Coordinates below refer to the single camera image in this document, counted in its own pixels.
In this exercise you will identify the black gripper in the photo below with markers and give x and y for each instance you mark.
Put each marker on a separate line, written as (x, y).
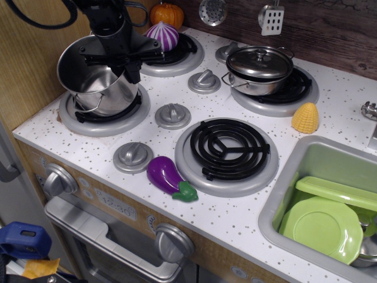
(118, 46)

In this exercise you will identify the tall steel pot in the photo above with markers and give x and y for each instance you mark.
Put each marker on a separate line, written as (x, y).
(95, 89)

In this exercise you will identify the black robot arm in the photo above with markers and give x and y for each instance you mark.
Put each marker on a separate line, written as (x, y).
(133, 12)

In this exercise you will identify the front left stove burner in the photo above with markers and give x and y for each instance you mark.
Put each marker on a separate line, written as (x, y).
(103, 128)

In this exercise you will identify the stove burner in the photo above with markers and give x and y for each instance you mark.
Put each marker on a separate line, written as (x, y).
(103, 128)
(185, 57)
(300, 88)
(226, 157)

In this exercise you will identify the back left stove burner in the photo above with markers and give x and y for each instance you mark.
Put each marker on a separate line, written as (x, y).
(185, 57)

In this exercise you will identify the grey stove knob middle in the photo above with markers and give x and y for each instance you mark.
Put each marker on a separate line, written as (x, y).
(172, 116)

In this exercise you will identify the grey stove knob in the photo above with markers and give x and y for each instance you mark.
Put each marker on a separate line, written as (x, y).
(223, 52)
(172, 116)
(133, 157)
(204, 83)

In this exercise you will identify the grey stove knob upper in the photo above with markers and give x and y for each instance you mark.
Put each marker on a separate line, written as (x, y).
(204, 83)

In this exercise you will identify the grey stove knob front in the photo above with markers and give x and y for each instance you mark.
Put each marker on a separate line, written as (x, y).
(133, 157)

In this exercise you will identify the grey stove knob back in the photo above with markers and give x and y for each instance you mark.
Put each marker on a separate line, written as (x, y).
(223, 52)

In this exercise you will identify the front right stove burner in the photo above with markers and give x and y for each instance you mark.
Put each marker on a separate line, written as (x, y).
(226, 157)

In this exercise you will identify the back right stove burner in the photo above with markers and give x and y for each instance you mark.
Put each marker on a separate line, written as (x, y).
(300, 88)

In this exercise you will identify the steel pot in sink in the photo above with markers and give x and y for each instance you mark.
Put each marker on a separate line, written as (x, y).
(367, 253)

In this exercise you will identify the purple white toy onion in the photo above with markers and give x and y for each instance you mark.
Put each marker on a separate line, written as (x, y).
(166, 34)

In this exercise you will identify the orange toy pumpkin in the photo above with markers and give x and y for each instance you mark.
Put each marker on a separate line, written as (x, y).
(167, 13)

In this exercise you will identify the hanging steel strainer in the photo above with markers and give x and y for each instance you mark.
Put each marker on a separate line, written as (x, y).
(213, 12)

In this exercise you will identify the purple toy eggplant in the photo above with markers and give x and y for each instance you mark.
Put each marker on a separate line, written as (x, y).
(162, 173)

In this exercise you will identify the grey oven knob left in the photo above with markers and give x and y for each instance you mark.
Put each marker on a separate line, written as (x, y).
(59, 181)

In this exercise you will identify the grey oven knob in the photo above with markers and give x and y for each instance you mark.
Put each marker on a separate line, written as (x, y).
(59, 181)
(172, 245)

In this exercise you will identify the steel pan with lid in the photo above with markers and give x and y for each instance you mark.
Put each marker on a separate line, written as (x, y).
(258, 70)

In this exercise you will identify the grey oven knob right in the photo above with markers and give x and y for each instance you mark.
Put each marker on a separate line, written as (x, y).
(172, 245)

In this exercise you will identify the grey sink basin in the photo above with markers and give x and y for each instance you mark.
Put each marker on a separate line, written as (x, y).
(326, 159)

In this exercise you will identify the yellow toy corn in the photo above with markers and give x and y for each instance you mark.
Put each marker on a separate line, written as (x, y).
(306, 118)

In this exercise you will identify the blue clamp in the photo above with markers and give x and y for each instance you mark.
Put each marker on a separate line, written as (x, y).
(24, 241)

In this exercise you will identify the yellow cloth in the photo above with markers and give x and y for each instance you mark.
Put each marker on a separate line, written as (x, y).
(36, 268)

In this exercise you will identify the green plastic plate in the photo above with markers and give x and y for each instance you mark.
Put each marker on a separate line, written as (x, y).
(329, 227)

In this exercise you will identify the green plastic tray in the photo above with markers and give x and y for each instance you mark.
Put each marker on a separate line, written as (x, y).
(337, 192)

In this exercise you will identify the grey oven door handle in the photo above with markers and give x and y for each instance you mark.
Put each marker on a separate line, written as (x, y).
(107, 250)

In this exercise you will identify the silver faucet handle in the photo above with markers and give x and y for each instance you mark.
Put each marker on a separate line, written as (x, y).
(369, 110)

